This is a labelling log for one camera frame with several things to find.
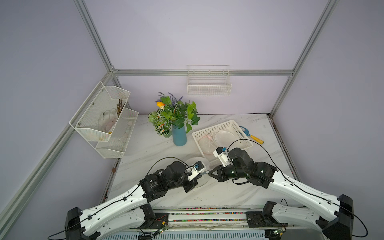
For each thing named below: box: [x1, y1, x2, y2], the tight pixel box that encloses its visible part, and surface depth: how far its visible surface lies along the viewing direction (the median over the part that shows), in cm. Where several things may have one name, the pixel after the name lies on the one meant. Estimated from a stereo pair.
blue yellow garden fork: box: [239, 126, 265, 145], surface depth 109 cm
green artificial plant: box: [148, 92, 201, 138], surface depth 79 cm
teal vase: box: [172, 124, 187, 146], surface depth 104 cm
